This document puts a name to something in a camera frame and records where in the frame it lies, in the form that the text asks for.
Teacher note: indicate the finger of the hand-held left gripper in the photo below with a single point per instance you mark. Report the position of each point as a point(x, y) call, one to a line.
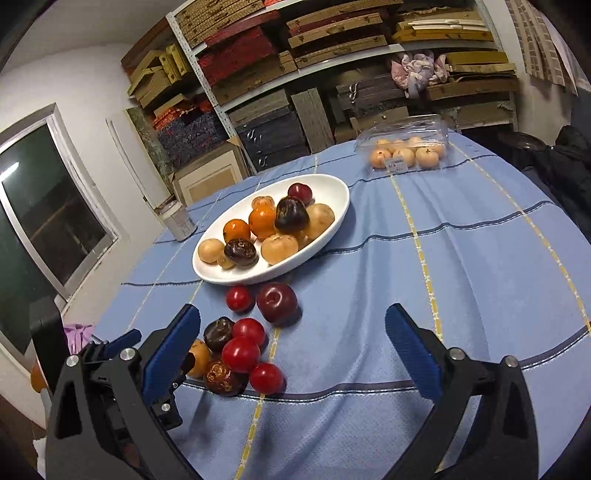
point(122, 339)
point(173, 406)

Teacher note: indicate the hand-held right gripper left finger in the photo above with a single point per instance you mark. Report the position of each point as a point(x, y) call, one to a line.
point(173, 355)

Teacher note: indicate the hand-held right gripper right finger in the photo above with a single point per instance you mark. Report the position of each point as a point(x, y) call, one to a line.
point(411, 355)

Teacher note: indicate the orange tangerine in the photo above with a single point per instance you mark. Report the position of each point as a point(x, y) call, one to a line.
point(262, 221)
point(236, 230)

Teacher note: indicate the white oval dish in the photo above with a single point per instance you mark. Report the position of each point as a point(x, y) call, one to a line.
point(330, 191)

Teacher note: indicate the dark purple passion fruit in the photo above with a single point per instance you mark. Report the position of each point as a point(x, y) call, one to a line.
point(291, 214)

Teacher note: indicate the pink purple cloth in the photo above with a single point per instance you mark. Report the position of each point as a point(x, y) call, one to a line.
point(78, 337)

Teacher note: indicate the orange round object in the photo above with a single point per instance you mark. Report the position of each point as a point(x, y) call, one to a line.
point(37, 374)

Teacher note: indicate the red tomato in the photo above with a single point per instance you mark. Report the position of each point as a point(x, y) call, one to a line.
point(240, 354)
point(240, 298)
point(249, 331)
point(266, 378)

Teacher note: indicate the blue striped tablecloth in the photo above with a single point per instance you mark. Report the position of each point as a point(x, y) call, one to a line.
point(415, 277)

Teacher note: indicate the dark red plum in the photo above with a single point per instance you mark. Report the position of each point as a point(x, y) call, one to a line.
point(277, 302)

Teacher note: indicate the white framed window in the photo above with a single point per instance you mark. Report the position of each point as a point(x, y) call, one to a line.
point(41, 207)

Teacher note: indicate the white tin can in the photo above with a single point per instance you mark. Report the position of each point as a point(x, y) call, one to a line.
point(178, 221)

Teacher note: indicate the pale orange persimmon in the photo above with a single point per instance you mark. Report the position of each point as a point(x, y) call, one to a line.
point(279, 248)

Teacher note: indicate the small pale persimmon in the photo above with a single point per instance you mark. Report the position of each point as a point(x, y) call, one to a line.
point(262, 202)

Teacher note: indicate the white leaning panel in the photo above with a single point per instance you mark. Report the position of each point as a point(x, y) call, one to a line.
point(131, 157)

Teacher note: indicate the cardboard box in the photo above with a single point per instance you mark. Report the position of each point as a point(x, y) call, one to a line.
point(207, 173)

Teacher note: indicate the group of packed persimmons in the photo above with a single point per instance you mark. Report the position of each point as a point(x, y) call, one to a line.
point(406, 157)

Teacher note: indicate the green marbled panel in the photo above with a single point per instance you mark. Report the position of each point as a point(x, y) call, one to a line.
point(147, 138)

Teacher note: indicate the stack of blue patterned boxes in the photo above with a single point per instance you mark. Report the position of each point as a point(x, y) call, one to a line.
point(189, 134)

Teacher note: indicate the clear plastic clamshell box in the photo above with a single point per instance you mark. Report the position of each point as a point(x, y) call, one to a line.
point(401, 127)

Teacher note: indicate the dark bowl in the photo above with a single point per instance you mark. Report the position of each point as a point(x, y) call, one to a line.
point(526, 141)

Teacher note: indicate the stack of dark grey boxes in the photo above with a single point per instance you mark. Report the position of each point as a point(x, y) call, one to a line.
point(272, 131)

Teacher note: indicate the dark jacket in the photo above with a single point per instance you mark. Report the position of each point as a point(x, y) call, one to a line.
point(568, 157)

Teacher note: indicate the upright grey woven box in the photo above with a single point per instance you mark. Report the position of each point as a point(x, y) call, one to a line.
point(314, 120)

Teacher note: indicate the white metal shelf rack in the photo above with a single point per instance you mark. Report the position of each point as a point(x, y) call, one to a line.
point(212, 92)

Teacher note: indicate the stack of grey brown boxes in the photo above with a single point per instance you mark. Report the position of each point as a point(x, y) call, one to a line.
point(364, 92)

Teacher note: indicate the stack of olive woven boxes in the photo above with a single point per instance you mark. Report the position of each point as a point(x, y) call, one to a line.
point(157, 74)

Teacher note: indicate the stack of brown flat boxes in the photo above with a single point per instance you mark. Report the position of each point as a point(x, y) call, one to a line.
point(475, 83)

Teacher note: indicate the pink cloth bundle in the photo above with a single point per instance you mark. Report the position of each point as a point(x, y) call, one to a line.
point(413, 69)

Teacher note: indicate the stack of red patterned boxes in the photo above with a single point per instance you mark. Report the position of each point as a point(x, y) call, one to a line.
point(235, 55)

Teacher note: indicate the stack of yellow flat boxes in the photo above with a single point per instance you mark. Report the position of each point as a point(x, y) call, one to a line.
point(443, 27)

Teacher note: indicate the stack of woven tan boxes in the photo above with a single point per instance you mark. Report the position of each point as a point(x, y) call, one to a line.
point(332, 27)
point(217, 23)

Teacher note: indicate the checked beige cloth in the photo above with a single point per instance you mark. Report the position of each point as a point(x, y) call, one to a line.
point(540, 41)

